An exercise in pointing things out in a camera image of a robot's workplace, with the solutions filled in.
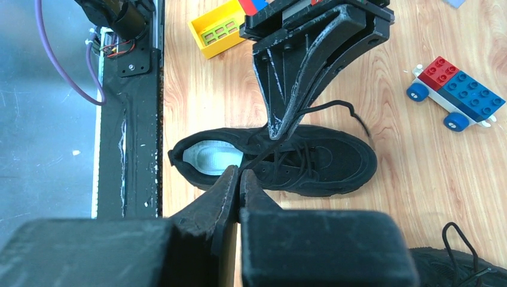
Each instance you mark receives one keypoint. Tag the yellow toy block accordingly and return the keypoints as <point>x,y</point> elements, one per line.
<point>218,30</point>

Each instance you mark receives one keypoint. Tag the black shoelace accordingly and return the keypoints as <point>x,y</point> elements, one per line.
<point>466,266</point>

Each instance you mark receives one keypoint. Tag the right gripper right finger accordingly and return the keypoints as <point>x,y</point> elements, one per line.
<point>300,247</point>

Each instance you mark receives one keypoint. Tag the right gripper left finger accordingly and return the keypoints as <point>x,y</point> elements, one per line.
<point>194,247</point>

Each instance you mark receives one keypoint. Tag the toy brick car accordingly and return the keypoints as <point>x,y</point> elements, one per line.
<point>465,99</point>

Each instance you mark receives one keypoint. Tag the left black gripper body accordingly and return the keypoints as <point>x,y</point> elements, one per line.
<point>267,29</point>

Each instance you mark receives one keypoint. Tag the black sneaker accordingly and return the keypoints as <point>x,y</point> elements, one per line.
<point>436,268</point>
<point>314,162</point>

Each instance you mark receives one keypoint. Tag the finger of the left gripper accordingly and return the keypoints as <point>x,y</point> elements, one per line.
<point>318,50</point>
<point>269,68</point>

